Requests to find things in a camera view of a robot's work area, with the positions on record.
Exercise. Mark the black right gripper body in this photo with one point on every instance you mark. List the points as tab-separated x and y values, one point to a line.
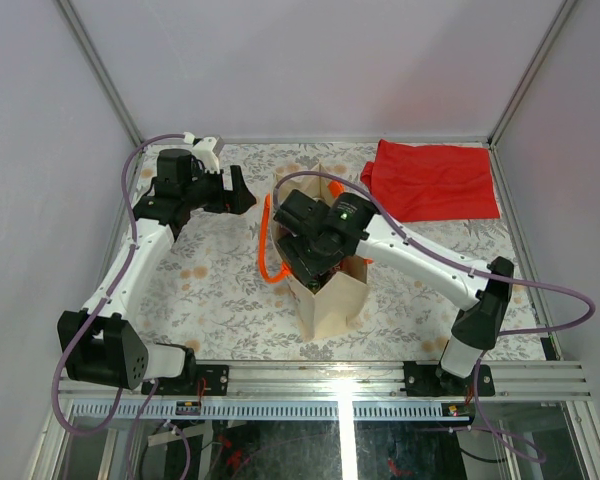
314	258

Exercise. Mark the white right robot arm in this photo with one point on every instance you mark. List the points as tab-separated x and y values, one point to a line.
480	290

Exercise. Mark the aluminium front rail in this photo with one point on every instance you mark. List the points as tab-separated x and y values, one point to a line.
518	381

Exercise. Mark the green glass bottle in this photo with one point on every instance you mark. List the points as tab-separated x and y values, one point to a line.
314	286

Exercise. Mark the beige canvas bag orange handles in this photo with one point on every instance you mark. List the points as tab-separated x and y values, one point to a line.
336	307

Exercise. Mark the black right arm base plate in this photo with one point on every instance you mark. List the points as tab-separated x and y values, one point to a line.
430	380

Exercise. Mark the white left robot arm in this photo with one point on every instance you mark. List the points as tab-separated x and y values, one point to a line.
100	343

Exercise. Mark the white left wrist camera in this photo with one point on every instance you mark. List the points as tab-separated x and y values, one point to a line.
206	149

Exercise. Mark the red cloth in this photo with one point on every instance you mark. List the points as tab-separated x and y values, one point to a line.
432	182

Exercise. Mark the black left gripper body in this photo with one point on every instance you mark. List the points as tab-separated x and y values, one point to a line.
207	191

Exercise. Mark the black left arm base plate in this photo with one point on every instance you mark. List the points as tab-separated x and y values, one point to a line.
206	380

